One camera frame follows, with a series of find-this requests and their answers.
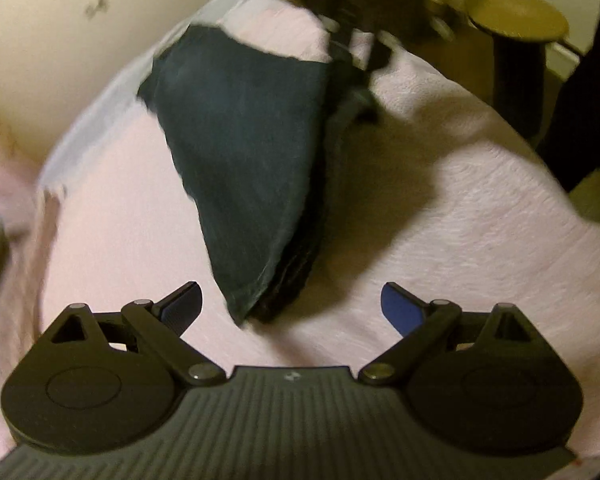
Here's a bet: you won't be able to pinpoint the pink grey striped bedspread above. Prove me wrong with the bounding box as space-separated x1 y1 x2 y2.
0 0 600 466

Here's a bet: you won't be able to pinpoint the dark blue denim jeans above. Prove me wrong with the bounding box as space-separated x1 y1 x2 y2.
138 25 378 323

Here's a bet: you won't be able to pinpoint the yellow round stool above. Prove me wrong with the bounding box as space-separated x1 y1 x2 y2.
468 0 569 140

